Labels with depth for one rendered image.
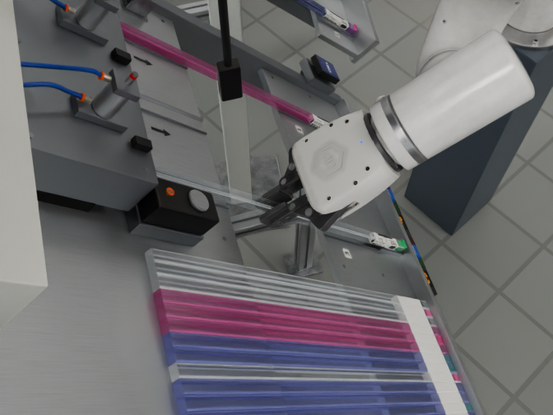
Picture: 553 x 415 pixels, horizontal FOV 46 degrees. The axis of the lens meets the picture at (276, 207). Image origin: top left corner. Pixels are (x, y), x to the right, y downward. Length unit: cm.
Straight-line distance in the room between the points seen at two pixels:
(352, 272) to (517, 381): 97
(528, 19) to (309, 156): 72
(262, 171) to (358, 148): 123
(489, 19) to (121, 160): 44
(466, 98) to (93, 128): 37
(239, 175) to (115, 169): 121
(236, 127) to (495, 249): 81
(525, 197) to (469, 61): 136
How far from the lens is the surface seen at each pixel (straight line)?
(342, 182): 73
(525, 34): 140
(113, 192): 59
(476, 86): 70
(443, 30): 80
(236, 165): 172
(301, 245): 166
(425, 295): 100
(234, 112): 155
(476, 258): 190
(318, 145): 76
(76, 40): 65
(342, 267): 87
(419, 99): 71
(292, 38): 231
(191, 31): 96
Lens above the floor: 163
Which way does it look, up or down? 60 degrees down
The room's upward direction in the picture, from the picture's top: straight up
